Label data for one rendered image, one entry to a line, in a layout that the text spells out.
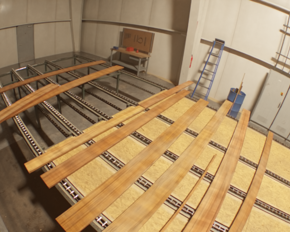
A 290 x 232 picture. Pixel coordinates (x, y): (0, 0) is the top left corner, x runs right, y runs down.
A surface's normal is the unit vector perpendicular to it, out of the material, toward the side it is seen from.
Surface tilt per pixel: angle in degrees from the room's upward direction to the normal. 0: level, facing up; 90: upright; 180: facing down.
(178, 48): 88
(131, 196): 0
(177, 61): 89
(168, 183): 0
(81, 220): 0
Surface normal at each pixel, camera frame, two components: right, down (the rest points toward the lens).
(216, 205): 0.15, -0.83
